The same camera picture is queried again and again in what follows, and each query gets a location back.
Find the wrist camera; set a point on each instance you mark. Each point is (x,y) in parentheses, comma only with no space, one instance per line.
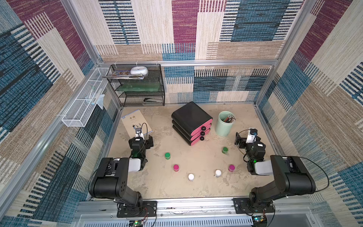
(252,134)
(138,133)

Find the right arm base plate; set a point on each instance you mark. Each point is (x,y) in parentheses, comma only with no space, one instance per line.
(246,206)

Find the white round device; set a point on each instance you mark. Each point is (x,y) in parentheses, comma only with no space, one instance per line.
(139,70)

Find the white wire wall basket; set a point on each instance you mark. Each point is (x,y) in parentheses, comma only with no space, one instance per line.
(90,96)

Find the pens in cup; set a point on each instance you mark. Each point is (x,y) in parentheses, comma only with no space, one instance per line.
(229,119)

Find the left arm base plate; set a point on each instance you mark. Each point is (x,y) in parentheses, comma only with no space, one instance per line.
(146,209)

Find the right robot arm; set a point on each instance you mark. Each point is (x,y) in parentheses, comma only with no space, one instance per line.
(291,177)

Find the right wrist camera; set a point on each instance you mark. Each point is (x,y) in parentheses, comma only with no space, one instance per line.
(252,134)

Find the black wire mesh shelf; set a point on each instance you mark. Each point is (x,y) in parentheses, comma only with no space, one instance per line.
(139,99)

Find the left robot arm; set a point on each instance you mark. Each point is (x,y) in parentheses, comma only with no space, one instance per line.
(110,179)

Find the magazine on shelf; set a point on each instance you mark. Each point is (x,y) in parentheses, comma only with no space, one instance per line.
(123,75)

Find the mint green pen cup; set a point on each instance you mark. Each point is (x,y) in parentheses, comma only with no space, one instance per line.
(222,128)

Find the green folder on shelf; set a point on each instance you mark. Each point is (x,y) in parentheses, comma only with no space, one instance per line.
(139,87)

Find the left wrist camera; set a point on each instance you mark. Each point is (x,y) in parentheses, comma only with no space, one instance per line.
(138,133)

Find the beige book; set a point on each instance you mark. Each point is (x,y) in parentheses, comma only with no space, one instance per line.
(133,121)

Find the white paint can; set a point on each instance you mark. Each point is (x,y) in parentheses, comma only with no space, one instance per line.
(191,177)
(218,173)

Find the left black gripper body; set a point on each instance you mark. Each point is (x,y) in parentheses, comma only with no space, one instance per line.
(148,142)

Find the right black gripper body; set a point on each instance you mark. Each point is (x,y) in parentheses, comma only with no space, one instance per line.
(240,140)

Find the black drawer cabinet shell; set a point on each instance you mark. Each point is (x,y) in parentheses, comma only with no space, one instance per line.
(188,118)

